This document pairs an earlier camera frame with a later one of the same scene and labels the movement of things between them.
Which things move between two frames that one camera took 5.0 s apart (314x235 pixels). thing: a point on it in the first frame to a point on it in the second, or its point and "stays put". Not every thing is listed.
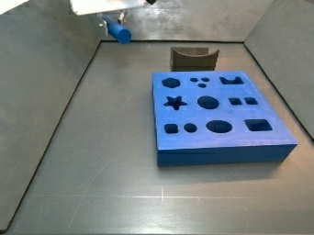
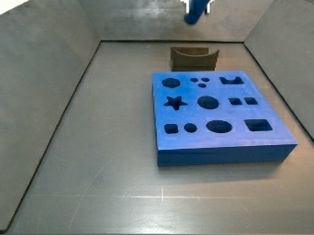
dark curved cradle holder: [192, 59] stays put
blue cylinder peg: [119, 32] to [196, 7]
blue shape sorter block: [213, 119] stays put
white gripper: [88, 6] to [208, 6]
